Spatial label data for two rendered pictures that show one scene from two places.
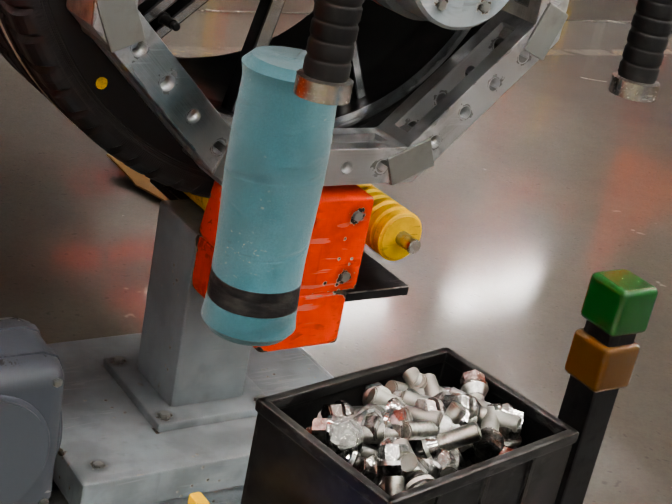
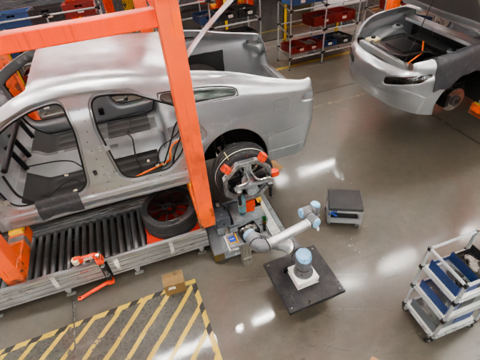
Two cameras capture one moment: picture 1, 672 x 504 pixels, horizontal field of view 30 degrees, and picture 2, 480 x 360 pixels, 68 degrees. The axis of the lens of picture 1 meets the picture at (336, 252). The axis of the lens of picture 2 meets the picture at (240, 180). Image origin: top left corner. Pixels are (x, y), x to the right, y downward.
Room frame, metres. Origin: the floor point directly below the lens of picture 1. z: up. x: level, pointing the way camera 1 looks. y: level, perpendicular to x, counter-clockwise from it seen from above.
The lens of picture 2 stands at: (-1.50, -0.95, 3.41)
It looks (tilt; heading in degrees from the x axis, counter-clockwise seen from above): 41 degrees down; 22
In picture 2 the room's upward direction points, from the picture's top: 5 degrees counter-clockwise
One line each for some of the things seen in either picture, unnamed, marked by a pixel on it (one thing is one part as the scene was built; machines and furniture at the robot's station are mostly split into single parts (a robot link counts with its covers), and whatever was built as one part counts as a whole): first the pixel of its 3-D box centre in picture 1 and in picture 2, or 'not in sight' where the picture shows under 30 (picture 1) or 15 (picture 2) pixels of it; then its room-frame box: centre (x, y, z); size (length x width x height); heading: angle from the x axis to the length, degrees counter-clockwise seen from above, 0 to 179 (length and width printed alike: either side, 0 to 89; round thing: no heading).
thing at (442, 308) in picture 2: not in sight; (451, 289); (0.63, -2.00, 0.50); 0.53 x 0.42 x 1.00; 127
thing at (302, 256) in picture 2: not in sight; (303, 258); (0.56, -0.70, 0.57); 0.17 x 0.15 x 0.18; 47
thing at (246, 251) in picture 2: not in sight; (246, 250); (0.76, -0.04, 0.21); 0.10 x 0.10 x 0.42; 37
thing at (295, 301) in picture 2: not in sight; (301, 284); (0.55, -0.72, 0.15); 0.60 x 0.60 x 0.30; 40
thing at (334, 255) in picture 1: (275, 244); (248, 201); (1.24, 0.07, 0.48); 0.16 x 0.12 x 0.17; 37
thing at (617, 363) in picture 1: (601, 358); not in sight; (0.90, -0.22, 0.59); 0.04 x 0.04 x 0.04; 37
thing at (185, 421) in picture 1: (198, 320); (245, 204); (1.35, 0.15, 0.32); 0.40 x 0.30 x 0.28; 127
